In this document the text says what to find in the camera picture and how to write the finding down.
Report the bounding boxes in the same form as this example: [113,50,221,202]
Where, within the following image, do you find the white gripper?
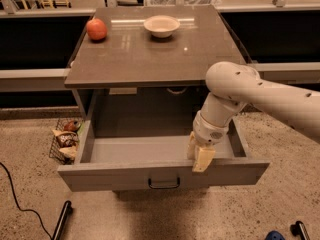
[187,111,229,173]

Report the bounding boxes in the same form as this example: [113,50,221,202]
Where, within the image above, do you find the grey top drawer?
[58,88,269,191]

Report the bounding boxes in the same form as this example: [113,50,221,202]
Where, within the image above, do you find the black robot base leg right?
[290,221,310,240]

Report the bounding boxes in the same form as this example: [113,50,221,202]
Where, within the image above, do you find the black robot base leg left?
[51,200,73,240]

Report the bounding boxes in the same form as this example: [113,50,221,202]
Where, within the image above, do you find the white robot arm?
[187,61,320,173]

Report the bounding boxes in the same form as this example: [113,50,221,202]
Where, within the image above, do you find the grey drawer cabinet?
[64,5,256,198]

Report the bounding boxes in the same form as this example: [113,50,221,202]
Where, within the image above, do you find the blue object on floor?
[265,231,285,240]

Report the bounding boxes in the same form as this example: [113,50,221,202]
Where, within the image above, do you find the snack bag in basket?
[59,146,77,160]

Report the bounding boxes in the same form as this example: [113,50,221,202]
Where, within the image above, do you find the red can in basket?
[64,121,80,132]

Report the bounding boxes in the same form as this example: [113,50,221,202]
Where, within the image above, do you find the white bowl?
[144,15,180,38]

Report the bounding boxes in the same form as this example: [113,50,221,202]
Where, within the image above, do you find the red apple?
[86,18,107,41]

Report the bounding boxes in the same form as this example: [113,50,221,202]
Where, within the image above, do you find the black wire basket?
[49,118,82,165]

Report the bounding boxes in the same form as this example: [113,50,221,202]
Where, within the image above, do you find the black cable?
[0,161,54,240]

